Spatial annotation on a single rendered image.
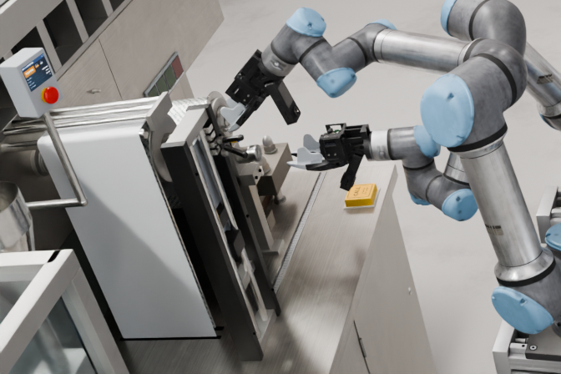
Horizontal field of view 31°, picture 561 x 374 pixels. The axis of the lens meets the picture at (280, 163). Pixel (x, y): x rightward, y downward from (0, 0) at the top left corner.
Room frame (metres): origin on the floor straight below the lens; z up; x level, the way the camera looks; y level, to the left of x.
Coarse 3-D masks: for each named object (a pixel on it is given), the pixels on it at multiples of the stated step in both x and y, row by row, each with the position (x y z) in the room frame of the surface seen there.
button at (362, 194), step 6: (354, 186) 2.19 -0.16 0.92; (360, 186) 2.18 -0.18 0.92; (366, 186) 2.17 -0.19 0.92; (372, 186) 2.16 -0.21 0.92; (348, 192) 2.17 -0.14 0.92; (354, 192) 2.16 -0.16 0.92; (360, 192) 2.15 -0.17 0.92; (366, 192) 2.14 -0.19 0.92; (372, 192) 2.14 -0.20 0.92; (348, 198) 2.14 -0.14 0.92; (354, 198) 2.13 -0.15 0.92; (360, 198) 2.13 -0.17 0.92; (366, 198) 2.12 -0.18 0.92; (372, 198) 2.13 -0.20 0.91; (348, 204) 2.14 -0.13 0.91; (354, 204) 2.13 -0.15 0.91; (360, 204) 2.12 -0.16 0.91; (366, 204) 2.12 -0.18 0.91; (372, 204) 2.12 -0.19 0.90
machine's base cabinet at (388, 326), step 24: (384, 240) 2.14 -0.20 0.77; (384, 264) 2.09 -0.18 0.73; (408, 264) 2.28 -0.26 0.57; (384, 288) 2.05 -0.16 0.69; (408, 288) 2.22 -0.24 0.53; (360, 312) 1.86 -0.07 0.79; (384, 312) 2.01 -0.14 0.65; (408, 312) 2.18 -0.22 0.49; (360, 336) 1.83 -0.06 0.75; (384, 336) 1.96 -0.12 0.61; (408, 336) 2.13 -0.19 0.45; (360, 360) 1.79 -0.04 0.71; (384, 360) 1.92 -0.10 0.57; (408, 360) 2.08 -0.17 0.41; (432, 360) 2.28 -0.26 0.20
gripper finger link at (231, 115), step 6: (222, 108) 2.05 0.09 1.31; (228, 108) 2.05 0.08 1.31; (234, 108) 2.04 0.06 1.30; (240, 108) 2.03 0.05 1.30; (222, 114) 2.05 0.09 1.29; (228, 114) 2.05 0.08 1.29; (234, 114) 2.04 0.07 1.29; (240, 114) 2.04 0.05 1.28; (228, 120) 2.05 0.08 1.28; (234, 120) 2.04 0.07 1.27; (234, 126) 2.04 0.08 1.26
